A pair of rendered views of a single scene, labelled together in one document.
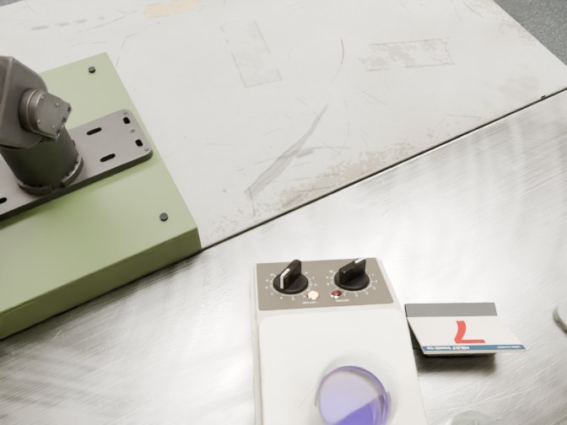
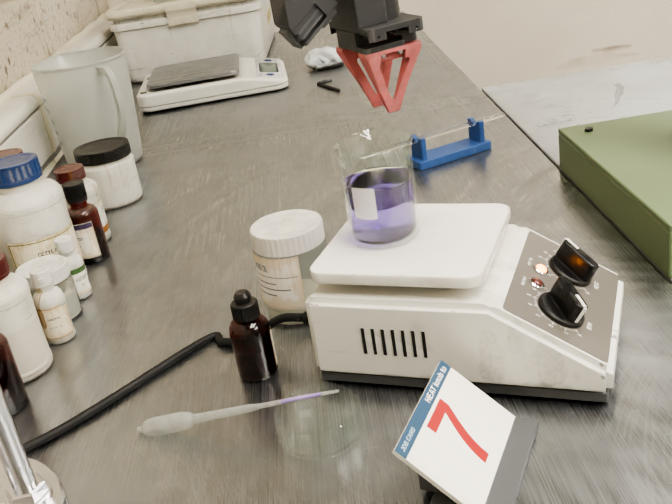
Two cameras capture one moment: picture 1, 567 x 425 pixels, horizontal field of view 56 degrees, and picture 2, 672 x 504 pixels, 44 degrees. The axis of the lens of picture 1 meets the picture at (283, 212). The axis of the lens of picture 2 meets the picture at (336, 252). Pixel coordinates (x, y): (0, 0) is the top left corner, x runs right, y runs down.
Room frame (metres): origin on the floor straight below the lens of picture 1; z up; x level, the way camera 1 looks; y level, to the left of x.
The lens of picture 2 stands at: (0.33, -0.54, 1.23)
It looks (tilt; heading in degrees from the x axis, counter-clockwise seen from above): 25 degrees down; 121
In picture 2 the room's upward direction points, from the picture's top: 9 degrees counter-clockwise
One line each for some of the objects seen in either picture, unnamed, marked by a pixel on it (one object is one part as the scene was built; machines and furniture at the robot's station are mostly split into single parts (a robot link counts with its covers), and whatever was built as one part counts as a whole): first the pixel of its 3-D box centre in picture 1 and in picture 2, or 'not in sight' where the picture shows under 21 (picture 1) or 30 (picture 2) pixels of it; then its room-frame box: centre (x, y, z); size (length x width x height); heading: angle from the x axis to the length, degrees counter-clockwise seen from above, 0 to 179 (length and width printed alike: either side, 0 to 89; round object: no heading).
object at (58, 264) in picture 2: not in sight; (49, 291); (-0.24, -0.09, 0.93); 0.05 x 0.05 x 0.05
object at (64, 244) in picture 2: not in sight; (71, 267); (-0.25, -0.05, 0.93); 0.02 x 0.02 x 0.06
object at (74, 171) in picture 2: not in sight; (79, 205); (-0.34, 0.06, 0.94); 0.05 x 0.05 x 0.09
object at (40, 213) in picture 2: not in sight; (32, 224); (-0.30, -0.03, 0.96); 0.07 x 0.07 x 0.13
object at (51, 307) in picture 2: not in sight; (50, 304); (-0.21, -0.12, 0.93); 0.03 x 0.03 x 0.07
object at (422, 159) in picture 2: not in sight; (448, 142); (-0.02, 0.35, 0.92); 0.10 x 0.03 x 0.04; 52
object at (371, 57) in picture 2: not in sight; (382, 68); (-0.07, 0.28, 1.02); 0.07 x 0.07 x 0.09; 52
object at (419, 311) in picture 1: (461, 326); (470, 436); (0.18, -0.17, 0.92); 0.09 x 0.06 x 0.04; 94
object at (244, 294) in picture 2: not in sight; (250, 331); (-0.01, -0.12, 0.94); 0.03 x 0.03 x 0.07
